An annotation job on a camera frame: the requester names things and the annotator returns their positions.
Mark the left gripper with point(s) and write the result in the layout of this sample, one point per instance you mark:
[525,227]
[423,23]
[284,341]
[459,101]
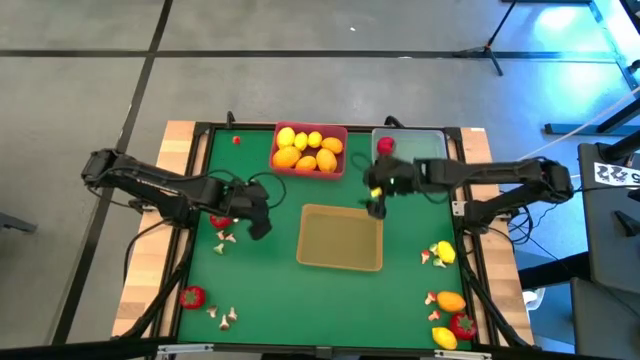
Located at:
[247,200]

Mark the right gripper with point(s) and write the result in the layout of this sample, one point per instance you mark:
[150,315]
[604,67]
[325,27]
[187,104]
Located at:
[400,177]

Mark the red cap toy mushroom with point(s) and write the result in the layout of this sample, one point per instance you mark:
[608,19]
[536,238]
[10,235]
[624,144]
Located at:
[220,234]
[430,298]
[434,315]
[230,238]
[425,256]

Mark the green toy mushroom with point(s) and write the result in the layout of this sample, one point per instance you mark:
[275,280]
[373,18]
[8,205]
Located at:
[434,247]
[218,248]
[439,262]

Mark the small orange toy fruit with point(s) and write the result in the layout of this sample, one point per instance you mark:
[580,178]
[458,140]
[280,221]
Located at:
[306,163]

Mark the brown cap toy mushroom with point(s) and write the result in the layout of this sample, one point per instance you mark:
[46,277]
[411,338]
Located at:
[212,311]
[224,323]

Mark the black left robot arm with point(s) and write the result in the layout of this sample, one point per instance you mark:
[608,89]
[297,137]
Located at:
[150,182]

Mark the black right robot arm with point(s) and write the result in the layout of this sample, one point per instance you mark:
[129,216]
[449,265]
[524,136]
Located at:
[500,172]

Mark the orange translucent plastic basket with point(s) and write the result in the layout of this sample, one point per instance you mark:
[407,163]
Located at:
[340,237]

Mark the red plastic basket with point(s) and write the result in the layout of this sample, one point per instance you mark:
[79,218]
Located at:
[340,167]

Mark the clear plastic basket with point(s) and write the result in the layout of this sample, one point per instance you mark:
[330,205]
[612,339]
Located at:
[420,145]

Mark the pale toy mushroom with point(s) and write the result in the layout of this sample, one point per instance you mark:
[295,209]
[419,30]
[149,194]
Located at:
[232,314]

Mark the green table mat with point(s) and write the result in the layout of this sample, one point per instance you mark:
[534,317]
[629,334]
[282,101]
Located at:
[300,310]

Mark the white object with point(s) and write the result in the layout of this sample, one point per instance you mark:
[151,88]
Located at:
[532,298]

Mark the black tripod stand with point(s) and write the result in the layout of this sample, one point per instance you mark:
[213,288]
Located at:
[487,49]

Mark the black rig beam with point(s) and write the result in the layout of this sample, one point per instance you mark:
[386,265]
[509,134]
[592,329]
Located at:
[75,352]

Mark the dark gray cart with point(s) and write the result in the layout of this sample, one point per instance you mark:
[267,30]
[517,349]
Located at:
[612,250]

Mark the white marker sign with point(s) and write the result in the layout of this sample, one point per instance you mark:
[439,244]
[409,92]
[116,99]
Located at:
[615,175]

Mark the gray furniture foot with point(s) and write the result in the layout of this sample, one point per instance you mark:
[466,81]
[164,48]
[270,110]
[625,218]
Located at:
[15,223]

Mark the black metal table frame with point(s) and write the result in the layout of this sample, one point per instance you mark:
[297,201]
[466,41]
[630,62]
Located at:
[361,126]

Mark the black frame clamp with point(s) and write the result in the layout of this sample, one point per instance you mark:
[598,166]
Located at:
[230,120]
[392,121]

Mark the silver frame bracket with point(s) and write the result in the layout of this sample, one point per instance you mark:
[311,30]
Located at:
[462,355]
[180,348]

